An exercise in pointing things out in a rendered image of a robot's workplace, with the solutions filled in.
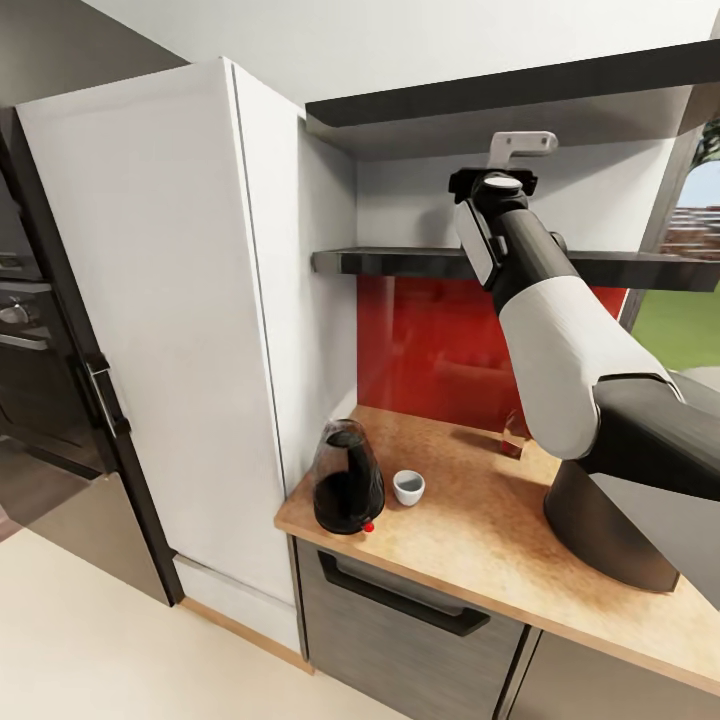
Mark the oven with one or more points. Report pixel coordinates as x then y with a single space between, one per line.
46 396

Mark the dishwasher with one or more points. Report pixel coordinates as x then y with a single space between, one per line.
420 651

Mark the fridge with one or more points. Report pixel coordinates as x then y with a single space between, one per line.
190 203

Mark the fixed window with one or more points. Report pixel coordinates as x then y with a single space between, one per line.
682 328

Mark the coffee cup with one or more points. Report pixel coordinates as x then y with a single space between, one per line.
408 487

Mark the electric kettle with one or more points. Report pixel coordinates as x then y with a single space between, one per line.
348 488

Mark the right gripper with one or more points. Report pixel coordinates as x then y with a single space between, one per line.
468 179

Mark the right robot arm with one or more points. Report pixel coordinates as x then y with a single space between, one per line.
590 392

